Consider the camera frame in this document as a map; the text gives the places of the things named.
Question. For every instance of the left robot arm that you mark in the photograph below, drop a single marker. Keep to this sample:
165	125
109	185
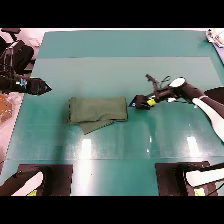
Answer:
16	56

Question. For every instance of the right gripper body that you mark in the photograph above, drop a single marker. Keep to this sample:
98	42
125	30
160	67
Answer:
142	101

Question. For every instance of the green shirt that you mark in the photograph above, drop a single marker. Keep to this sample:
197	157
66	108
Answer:
98	110

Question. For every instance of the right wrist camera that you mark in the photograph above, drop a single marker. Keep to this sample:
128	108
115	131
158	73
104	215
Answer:
154	83

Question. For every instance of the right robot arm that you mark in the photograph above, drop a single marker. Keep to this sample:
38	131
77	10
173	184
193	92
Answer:
188	90

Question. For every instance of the white garment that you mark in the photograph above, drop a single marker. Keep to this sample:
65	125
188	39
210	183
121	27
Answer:
216	36

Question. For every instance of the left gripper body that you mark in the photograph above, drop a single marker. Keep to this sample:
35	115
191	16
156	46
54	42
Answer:
35	86

